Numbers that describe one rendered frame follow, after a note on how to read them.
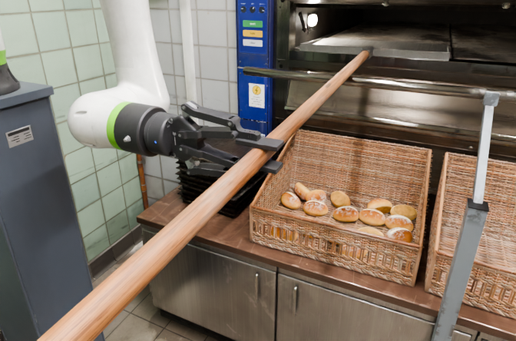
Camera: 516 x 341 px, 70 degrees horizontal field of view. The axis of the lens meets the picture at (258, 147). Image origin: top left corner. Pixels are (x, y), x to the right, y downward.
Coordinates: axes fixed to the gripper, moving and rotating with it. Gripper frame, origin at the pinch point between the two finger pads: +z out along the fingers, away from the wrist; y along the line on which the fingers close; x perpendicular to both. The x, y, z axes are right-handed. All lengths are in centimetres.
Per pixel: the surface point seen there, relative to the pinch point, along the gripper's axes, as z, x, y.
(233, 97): -60, -98, 23
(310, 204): -12, -73, 54
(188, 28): -81, -96, -6
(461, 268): 37, -39, 40
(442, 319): 36, -39, 57
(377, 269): 17, -50, 57
